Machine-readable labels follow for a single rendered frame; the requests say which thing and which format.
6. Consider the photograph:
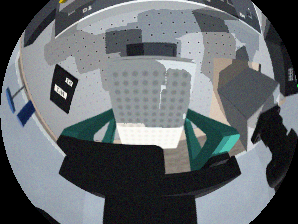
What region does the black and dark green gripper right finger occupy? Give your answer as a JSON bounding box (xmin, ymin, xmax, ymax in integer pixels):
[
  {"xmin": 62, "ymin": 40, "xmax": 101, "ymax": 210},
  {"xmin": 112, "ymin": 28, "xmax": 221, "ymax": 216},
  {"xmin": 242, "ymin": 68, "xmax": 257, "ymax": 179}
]
[{"xmin": 184, "ymin": 108, "xmax": 240, "ymax": 171}]

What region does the white benchtop lab instrument with lid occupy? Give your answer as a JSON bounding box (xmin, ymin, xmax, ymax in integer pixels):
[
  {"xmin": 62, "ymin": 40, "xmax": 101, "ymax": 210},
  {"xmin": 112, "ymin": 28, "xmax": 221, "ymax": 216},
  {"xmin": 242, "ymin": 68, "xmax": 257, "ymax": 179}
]
[{"xmin": 265, "ymin": 22, "xmax": 298, "ymax": 97}]

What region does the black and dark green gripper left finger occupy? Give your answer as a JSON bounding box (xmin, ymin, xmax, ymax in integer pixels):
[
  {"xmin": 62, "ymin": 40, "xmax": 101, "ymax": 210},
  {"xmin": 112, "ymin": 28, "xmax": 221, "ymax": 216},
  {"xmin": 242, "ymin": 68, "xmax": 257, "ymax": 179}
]
[{"xmin": 60, "ymin": 108, "xmax": 116, "ymax": 143}]

